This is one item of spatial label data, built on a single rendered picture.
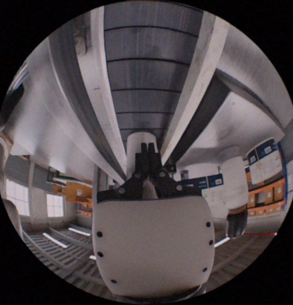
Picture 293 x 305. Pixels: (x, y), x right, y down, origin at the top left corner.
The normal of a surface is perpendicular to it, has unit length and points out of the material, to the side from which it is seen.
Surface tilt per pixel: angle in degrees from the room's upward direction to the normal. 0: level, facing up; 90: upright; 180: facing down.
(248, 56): 0
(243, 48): 0
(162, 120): 0
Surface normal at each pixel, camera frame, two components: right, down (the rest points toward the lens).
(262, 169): -0.97, -0.05
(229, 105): 0.05, 0.91
